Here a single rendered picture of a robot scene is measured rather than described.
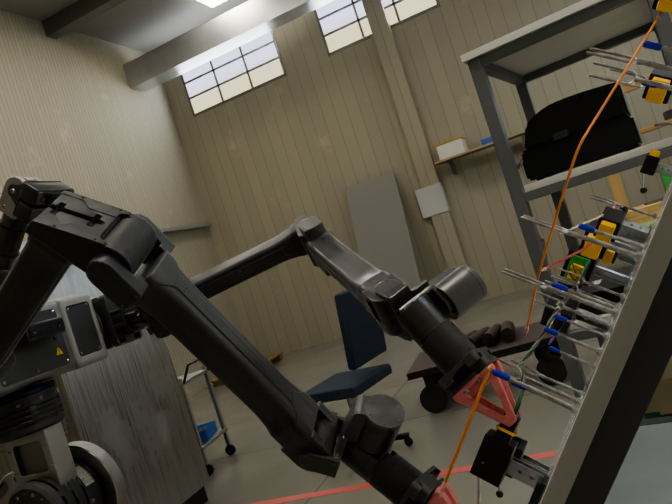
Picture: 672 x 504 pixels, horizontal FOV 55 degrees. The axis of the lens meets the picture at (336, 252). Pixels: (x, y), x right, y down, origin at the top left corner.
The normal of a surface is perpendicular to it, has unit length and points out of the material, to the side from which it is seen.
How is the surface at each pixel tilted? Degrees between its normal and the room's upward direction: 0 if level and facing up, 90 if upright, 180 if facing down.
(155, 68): 90
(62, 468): 90
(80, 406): 90
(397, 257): 74
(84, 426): 90
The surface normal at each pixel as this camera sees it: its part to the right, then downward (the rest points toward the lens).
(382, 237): -0.42, -0.16
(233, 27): -0.35, 0.11
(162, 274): 0.78, -0.44
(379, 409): 0.22, -0.79
